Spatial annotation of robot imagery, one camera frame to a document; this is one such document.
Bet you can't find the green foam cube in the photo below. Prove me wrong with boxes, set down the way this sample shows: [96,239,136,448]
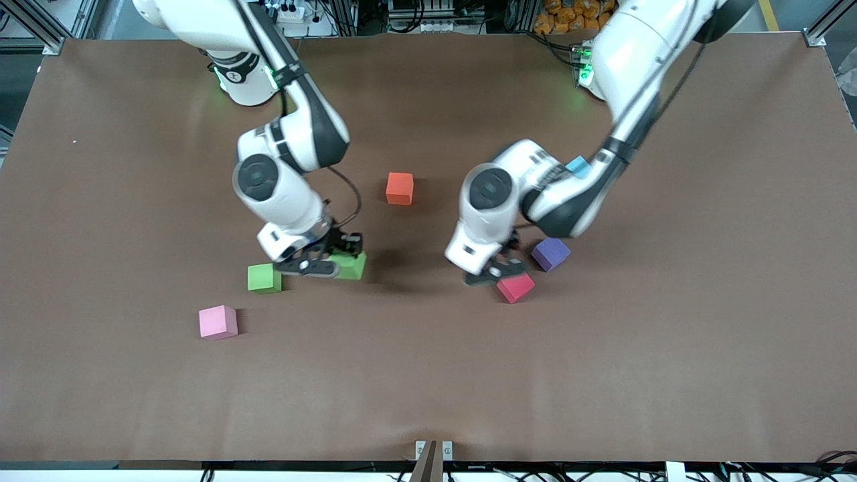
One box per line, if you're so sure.
[247,263,283,295]
[327,251,368,281]

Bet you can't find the red foam cube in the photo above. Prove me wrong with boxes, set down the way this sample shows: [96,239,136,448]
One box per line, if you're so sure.
[497,271,536,304]

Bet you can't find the purple foam cube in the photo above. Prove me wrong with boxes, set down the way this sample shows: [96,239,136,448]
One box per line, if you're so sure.
[531,238,572,272]

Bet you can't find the orange foam cube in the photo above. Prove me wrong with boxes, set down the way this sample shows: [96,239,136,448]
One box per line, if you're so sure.
[386,172,414,206]

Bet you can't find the pink foam cube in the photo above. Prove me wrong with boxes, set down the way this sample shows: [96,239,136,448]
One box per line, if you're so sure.
[199,305,239,341]

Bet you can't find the brown table cover sheet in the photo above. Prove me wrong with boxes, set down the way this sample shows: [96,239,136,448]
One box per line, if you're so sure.
[0,32,857,469]

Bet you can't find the white power strip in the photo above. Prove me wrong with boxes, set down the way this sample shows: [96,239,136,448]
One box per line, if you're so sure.
[266,0,307,22]

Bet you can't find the bag of orange fruit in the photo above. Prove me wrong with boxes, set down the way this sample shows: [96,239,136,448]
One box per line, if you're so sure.
[534,0,613,35]

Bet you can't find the white rack device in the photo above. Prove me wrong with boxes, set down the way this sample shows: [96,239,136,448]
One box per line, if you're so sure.
[387,0,486,34]

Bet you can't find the clear plastic bag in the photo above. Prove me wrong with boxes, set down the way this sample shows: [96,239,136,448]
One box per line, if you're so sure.
[836,47,857,131]

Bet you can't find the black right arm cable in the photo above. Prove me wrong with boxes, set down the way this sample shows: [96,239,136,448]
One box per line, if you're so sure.
[327,166,363,230]

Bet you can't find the aluminium frame profile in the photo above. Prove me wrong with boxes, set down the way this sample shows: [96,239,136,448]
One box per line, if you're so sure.
[803,0,857,48]
[0,0,101,56]

